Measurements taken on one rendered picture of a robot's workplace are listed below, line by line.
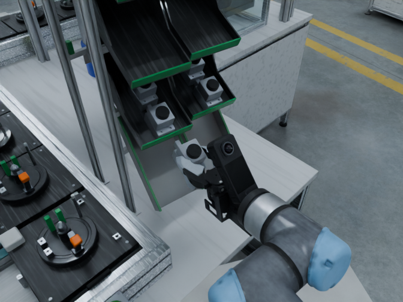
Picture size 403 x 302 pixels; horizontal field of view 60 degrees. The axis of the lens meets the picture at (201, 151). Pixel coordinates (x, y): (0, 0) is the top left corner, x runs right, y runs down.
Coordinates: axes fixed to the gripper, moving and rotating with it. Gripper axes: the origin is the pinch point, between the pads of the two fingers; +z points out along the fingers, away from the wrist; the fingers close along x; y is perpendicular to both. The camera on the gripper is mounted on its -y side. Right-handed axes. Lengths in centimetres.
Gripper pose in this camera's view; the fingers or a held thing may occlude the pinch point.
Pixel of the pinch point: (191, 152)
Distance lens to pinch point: 70.8
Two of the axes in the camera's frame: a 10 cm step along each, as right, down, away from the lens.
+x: 8.2, -3.9, 4.2
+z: -5.6, -3.9, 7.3
